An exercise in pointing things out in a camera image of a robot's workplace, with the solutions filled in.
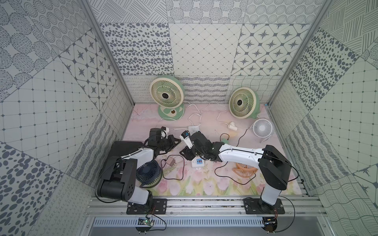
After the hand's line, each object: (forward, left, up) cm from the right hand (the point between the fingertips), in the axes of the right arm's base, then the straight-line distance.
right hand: (184, 150), depth 84 cm
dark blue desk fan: (-14, +17, 0) cm, 22 cm away
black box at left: (+3, +40, -4) cm, 40 cm away
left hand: (+8, +4, 0) cm, 9 cm away
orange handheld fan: (-11, -33, -2) cm, 35 cm away
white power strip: (-3, -7, -8) cm, 11 cm away
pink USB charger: (-3, +9, -8) cm, 12 cm away
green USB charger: (+12, -26, -9) cm, 30 cm away
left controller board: (-34, +18, -11) cm, 40 cm away
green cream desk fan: (+35, -40, +5) cm, 54 cm away
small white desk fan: (+18, -51, -2) cm, 54 cm away
